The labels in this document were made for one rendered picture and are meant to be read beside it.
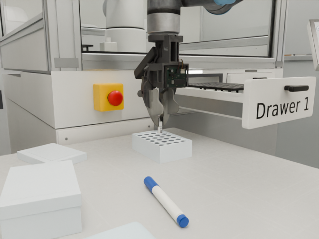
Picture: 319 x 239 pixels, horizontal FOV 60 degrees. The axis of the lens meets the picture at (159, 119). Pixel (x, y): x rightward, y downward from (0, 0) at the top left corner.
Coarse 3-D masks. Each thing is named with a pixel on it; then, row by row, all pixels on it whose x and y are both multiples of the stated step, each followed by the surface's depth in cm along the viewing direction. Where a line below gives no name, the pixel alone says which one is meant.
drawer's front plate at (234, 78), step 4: (228, 76) 104; (232, 76) 104; (236, 76) 105; (240, 76) 106; (244, 76) 108; (248, 76) 109; (252, 76) 111; (256, 76) 112; (260, 76) 114; (264, 76) 115; (268, 76) 117; (272, 76) 119; (228, 80) 104; (232, 80) 104; (236, 80) 105; (240, 80) 107; (244, 80) 108
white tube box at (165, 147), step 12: (144, 132) 68; (156, 132) 69; (168, 132) 68; (132, 144) 66; (144, 144) 61; (156, 144) 57; (168, 144) 60; (180, 144) 59; (156, 156) 57; (168, 156) 57; (180, 156) 59
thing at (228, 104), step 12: (180, 96) 82; (192, 96) 77; (204, 96) 74; (216, 96) 70; (228, 96) 67; (240, 96) 64; (192, 108) 78; (204, 108) 74; (216, 108) 70; (228, 108) 67; (240, 108) 64
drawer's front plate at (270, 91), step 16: (256, 80) 60; (272, 80) 64; (288, 80) 68; (304, 80) 72; (256, 96) 61; (272, 96) 65; (288, 96) 69; (304, 96) 74; (256, 112) 62; (288, 112) 70; (304, 112) 75
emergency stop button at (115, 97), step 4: (112, 92) 70; (116, 92) 71; (120, 92) 72; (108, 96) 71; (112, 96) 70; (116, 96) 71; (120, 96) 71; (108, 100) 71; (112, 100) 70; (116, 100) 71; (120, 100) 71; (112, 104) 71; (116, 104) 71
